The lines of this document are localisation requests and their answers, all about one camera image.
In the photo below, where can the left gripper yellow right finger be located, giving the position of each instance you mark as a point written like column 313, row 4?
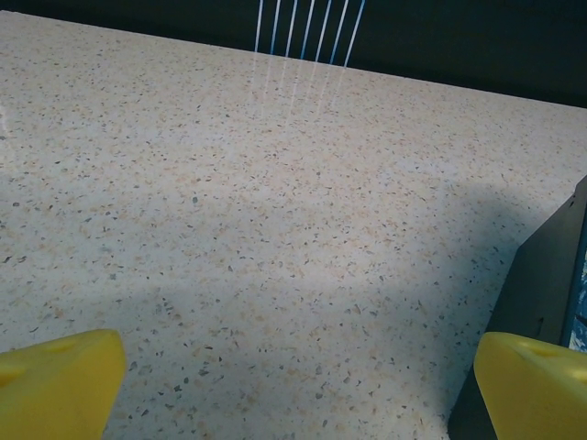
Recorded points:
column 536, row 394

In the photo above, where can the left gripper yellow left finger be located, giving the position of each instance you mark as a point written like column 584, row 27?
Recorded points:
column 59, row 389

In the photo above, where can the box with painting print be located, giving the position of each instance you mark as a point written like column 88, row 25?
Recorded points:
column 546, row 284

